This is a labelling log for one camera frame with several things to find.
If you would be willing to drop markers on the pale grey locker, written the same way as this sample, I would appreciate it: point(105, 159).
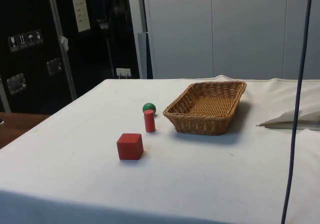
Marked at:
point(245, 29)

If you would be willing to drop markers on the red cube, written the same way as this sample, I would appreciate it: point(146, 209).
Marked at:
point(130, 147)

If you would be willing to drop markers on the black cabinet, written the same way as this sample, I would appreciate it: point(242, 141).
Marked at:
point(32, 14)

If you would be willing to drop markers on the wicker basket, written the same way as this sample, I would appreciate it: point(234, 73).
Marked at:
point(207, 109)

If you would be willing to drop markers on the green ball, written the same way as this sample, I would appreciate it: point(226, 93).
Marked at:
point(149, 107)

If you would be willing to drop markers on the red cylinder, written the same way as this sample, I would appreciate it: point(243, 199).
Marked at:
point(149, 122)

